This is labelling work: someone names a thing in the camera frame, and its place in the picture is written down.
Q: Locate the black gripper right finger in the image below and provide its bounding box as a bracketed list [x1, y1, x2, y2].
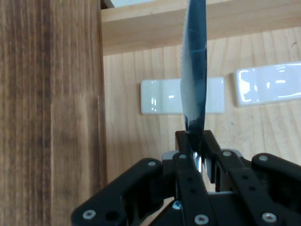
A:
[203, 130, 301, 226]

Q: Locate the white ceramic cutlery rest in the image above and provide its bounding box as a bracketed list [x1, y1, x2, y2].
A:
[140, 77, 225, 115]
[233, 61, 301, 108]

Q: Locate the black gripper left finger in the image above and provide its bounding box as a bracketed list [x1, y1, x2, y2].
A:
[71, 130, 212, 226]

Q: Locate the silver table knife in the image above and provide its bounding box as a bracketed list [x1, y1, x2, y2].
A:
[180, 0, 208, 172]

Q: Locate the light wooden drawer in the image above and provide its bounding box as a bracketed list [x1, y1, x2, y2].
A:
[101, 0, 301, 226]

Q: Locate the dark brown wooden cabinet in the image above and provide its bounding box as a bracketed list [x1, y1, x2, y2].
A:
[0, 0, 108, 226]

